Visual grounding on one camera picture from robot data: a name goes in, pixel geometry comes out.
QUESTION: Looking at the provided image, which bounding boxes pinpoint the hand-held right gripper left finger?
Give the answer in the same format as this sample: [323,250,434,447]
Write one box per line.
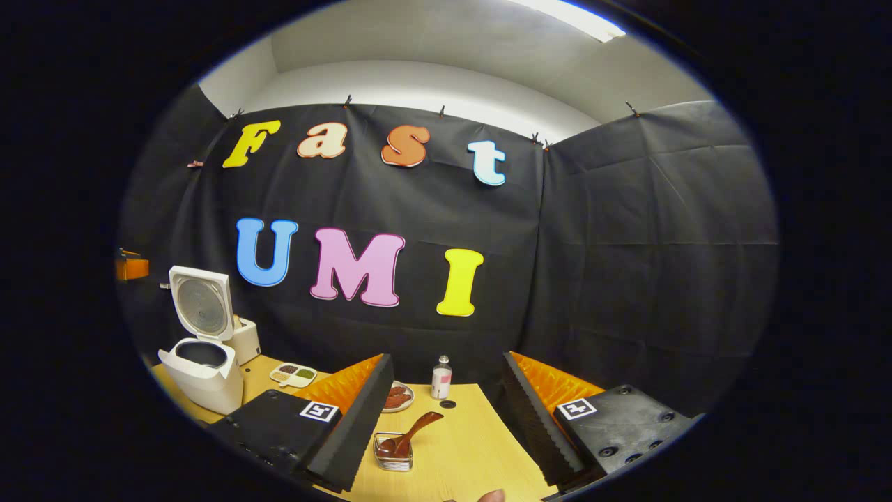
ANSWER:
[209,353,395,493]

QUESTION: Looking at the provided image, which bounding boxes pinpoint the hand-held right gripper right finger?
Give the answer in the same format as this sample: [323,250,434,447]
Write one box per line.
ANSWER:
[502,351,698,489]

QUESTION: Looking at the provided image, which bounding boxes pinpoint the metal wire chopstick holder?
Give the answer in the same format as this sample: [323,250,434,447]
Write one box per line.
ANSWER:
[373,432,414,472]

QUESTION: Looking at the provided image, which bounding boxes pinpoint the brown wooden spoon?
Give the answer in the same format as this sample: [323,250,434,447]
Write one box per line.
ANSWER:
[377,411,445,458]

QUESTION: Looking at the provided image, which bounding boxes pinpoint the white rice cooker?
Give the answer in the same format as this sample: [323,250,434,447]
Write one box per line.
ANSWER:
[158,266,245,416]

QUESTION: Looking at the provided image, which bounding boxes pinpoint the white round plate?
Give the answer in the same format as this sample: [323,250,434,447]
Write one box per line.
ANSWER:
[382,381,415,413]

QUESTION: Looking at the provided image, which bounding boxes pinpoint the white divided grain dish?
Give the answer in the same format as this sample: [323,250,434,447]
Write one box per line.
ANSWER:
[270,363,318,389]

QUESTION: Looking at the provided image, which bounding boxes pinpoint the clear bottle pink label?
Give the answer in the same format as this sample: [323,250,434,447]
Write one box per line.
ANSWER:
[431,355,453,400]

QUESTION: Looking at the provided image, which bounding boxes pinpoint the white toaster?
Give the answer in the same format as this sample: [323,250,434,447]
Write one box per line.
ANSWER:
[226,315,261,365]

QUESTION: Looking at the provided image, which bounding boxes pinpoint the black backdrop cloth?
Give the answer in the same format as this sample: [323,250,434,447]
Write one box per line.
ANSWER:
[117,85,780,419]

